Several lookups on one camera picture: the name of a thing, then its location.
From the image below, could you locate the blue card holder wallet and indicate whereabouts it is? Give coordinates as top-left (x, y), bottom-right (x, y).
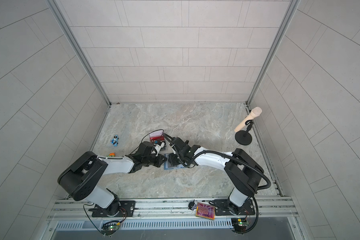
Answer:
top-left (164, 153), bottom-right (185, 170)

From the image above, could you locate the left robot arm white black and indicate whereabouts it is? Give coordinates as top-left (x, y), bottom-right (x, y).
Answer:
top-left (58, 142), bottom-right (167, 217)

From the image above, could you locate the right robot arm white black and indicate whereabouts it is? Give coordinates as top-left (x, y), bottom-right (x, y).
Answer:
top-left (164, 134), bottom-right (272, 215)

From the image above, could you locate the pink orange patterned card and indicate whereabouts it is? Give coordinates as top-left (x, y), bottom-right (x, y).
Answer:
top-left (195, 203), bottom-right (216, 220)

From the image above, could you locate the blue toy car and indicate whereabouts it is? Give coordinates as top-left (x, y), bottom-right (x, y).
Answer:
top-left (111, 135), bottom-right (119, 147)

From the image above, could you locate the small black knob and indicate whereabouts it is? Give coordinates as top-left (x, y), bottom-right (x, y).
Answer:
top-left (188, 201), bottom-right (197, 211)

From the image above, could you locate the beige microphone on stand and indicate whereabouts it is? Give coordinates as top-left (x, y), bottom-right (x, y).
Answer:
top-left (235, 107), bottom-right (263, 146)

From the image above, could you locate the left green circuit board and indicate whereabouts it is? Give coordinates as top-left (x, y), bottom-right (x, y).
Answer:
top-left (102, 221), bottom-right (121, 236)

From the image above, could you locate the green circuit board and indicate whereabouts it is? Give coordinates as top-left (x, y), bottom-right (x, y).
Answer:
top-left (102, 221), bottom-right (121, 236)
top-left (231, 219), bottom-right (249, 234)

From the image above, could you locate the right green circuit board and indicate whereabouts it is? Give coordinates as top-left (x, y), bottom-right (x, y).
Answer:
top-left (231, 219), bottom-right (249, 234)

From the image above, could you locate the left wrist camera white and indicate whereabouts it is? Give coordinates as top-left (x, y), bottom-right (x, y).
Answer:
top-left (154, 142), bottom-right (166, 156)

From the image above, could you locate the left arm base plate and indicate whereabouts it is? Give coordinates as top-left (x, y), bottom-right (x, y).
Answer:
top-left (89, 201), bottom-right (136, 218)

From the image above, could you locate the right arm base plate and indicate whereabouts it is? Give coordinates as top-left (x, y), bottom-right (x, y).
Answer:
top-left (209, 199), bottom-right (256, 216)

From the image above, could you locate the black corrugated cable conduit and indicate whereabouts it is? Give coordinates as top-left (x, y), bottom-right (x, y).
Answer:
top-left (163, 132), bottom-right (272, 235)

